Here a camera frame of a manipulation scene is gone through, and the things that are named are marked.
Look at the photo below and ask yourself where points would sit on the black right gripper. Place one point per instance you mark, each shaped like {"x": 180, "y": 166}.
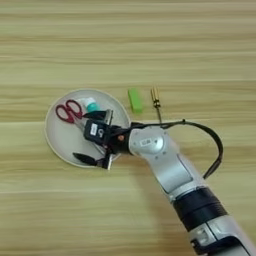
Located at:
{"x": 116, "y": 140}

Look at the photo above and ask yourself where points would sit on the beige round plate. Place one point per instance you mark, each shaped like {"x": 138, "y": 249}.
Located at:
{"x": 63, "y": 140}

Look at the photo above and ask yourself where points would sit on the green rectangular block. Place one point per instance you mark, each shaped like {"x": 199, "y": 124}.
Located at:
{"x": 135, "y": 100}

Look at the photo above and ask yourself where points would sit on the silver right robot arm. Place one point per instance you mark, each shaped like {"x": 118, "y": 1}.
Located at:
{"x": 173, "y": 166}

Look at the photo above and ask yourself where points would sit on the white teal glue stick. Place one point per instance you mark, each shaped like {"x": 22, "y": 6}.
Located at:
{"x": 91, "y": 106}

